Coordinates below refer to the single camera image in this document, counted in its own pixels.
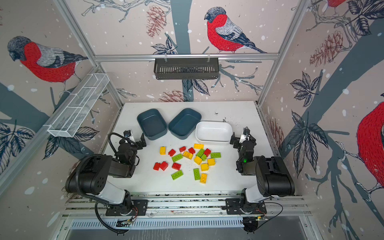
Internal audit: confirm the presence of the yellow square lego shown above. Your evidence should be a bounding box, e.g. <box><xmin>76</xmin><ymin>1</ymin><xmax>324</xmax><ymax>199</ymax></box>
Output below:
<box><xmin>207</xmin><ymin>159</ymin><xmax>216</xmax><ymax>166</ymax></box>
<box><xmin>194</xmin><ymin>156</ymin><xmax>203</xmax><ymax>165</ymax></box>
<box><xmin>201</xmin><ymin>164</ymin><xmax>209</xmax><ymax>172</ymax></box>

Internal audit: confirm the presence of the yellow arched lego brick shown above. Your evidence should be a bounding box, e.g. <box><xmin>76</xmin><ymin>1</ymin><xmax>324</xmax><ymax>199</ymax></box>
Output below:
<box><xmin>183</xmin><ymin>151</ymin><xmax>194</xmax><ymax>160</ymax></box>

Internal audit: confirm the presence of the green long lego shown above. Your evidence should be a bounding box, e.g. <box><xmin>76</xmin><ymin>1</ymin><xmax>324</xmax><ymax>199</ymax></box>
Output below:
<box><xmin>171</xmin><ymin>170</ymin><xmax>184</xmax><ymax>180</ymax></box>
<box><xmin>172</xmin><ymin>154</ymin><xmax>183</xmax><ymax>163</ymax></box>
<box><xmin>193</xmin><ymin>168</ymin><xmax>201</xmax><ymax>181</ymax></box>
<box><xmin>210</xmin><ymin>153</ymin><xmax>221</xmax><ymax>159</ymax></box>

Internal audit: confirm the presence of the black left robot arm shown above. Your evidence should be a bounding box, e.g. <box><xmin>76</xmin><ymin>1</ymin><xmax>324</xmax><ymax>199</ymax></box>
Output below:
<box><xmin>65</xmin><ymin>130</ymin><xmax>147</xmax><ymax>215</ymax></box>

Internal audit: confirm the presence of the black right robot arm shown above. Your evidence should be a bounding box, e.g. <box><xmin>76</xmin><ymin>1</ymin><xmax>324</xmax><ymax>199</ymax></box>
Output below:
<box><xmin>227</xmin><ymin>134</ymin><xmax>295</xmax><ymax>214</ymax></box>

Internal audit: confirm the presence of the white plastic bin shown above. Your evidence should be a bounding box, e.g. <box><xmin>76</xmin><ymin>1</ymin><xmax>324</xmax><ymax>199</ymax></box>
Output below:
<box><xmin>195</xmin><ymin>121</ymin><xmax>233</xmax><ymax>145</ymax></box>

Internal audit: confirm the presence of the green lego brick centre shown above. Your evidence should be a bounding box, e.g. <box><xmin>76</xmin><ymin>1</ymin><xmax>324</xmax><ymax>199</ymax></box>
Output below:
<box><xmin>196</xmin><ymin>149</ymin><xmax>205</xmax><ymax>159</ymax></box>

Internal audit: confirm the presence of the yellow long lego top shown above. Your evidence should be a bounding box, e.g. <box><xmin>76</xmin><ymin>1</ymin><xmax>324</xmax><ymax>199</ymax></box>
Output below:
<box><xmin>194</xmin><ymin>144</ymin><xmax>204</xmax><ymax>150</ymax></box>

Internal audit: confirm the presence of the yellow long lego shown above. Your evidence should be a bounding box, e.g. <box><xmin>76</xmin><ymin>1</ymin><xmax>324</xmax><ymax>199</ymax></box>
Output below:
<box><xmin>194</xmin><ymin>144</ymin><xmax>204</xmax><ymax>150</ymax></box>
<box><xmin>200</xmin><ymin>173</ymin><xmax>208</xmax><ymax>184</ymax></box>

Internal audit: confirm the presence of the yellow long lego bottom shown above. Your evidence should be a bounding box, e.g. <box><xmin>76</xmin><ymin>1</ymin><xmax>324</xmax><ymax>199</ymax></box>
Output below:
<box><xmin>200</xmin><ymin>173</ymin><xmax>208</xmax><ymax>184</ymax></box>

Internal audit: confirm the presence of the middle dark teal bin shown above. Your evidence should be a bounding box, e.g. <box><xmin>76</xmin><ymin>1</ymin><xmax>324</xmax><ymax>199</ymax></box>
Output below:
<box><xmin>168</xmin><ymin>108</ymin><xmax>202</xmax><ymax>140</ymax></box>

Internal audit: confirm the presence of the dark teal bin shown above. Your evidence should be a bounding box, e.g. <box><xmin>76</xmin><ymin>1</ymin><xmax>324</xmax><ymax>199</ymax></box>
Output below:
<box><xmin>168</xmin><ymin>108</ymin><xmax>202</xmax><ymax>140</ymax></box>
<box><xmin>137</xmin><ymin>109</ymin><xmax>168</xmax><ymax>141</ymax></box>

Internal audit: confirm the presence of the left dark teal bin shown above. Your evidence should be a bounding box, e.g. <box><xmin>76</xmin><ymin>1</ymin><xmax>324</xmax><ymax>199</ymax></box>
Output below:
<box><xmin>137</xmin><ymin>109</ymin><xmax>168</xmax><ymax>141</ymax></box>

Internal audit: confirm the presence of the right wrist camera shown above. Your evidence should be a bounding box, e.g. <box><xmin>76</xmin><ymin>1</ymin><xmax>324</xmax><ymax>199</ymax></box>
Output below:
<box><xmin>239</xmin><ymin>127</ymin><xmax>256</xmax><ymax>143</ymax></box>

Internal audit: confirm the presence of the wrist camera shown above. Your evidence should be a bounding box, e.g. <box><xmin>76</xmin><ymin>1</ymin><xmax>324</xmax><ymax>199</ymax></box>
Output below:
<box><xmin>124</xmin><ymin>130</ymin><xmax>135</xmax><ymax>142</ymax></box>
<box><xmin>239</xmin><ymin>127</ymin><xmax>256</xmax><ymax>143</ymax></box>

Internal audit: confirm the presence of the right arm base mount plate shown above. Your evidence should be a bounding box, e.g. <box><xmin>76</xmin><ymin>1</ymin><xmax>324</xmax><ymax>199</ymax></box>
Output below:
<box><xmin>222</xmin><ymin>198</ymin><xmax>267</xmax><ymax>215</ymax></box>

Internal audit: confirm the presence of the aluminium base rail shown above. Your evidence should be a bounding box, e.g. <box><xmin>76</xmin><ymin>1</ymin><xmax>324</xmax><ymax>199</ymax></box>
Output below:
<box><xmin>61</xmin><ymin>191</ymin><xmax>313</xmax><ymax>220</ymax></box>

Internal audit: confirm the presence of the black hanging wire basket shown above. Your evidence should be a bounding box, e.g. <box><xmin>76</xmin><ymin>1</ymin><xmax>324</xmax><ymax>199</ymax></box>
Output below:
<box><xmin>154</xmin><ymin>58</ymin><xmax>219</xmax><ymax>80</ymax></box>

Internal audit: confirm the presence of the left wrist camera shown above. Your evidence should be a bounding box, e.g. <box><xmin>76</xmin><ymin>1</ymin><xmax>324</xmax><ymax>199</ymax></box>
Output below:
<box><xmin>124</xmin><ymin>130</ymin><xmax>135</xmax><ymax>142</ymax></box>

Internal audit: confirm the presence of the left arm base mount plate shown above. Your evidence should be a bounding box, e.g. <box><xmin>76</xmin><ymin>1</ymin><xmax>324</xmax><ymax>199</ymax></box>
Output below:
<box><xmin>106</xmin><ymin>200</ymin><xmax>149</xmax><ymax>217</ymax></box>

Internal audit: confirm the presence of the white mesh wire shelf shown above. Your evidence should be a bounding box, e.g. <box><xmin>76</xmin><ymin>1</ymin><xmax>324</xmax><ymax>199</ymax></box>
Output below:
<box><xmin>48</xmin><ymin>73</ymin><xmax>110</xmax><ymax>138</ymax></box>

